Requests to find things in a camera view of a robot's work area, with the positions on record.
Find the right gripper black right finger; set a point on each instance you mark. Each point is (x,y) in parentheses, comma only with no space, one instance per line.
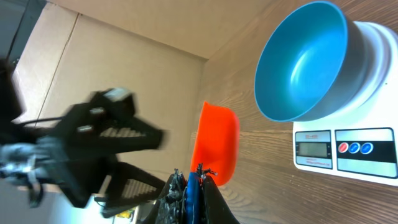
(213,207)

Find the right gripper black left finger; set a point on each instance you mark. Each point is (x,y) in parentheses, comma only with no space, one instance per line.
(169,207)

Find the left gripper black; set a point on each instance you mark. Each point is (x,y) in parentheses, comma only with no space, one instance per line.
(88,138)

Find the orange measuring scoop blue handle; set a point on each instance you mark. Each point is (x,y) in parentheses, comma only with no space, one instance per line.
(216,147)

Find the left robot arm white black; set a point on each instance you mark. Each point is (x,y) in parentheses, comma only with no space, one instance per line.
(19,151)

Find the white digital kitchen scale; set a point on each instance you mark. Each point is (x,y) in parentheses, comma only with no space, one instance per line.
(358,141)

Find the blue bowl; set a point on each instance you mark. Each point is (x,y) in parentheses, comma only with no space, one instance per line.
(311,66)

